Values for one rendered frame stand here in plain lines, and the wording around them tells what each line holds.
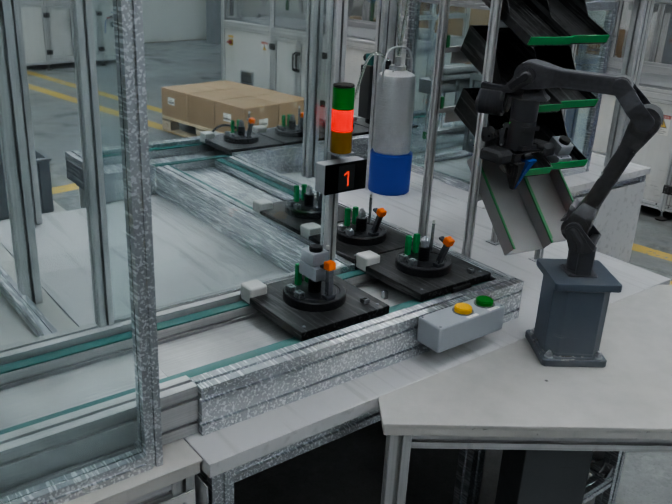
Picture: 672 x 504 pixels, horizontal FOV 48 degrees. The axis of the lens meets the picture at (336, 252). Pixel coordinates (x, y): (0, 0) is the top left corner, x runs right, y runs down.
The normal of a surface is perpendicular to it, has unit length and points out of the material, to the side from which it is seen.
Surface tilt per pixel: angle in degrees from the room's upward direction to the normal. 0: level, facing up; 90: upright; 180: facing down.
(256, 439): 0
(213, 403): 90
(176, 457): 0
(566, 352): 90
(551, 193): 45
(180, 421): 90
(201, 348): 0
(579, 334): 90
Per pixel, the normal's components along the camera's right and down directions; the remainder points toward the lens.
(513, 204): 0.37, -0.41
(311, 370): 0.61, 0.32
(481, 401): 0.05, -0.93
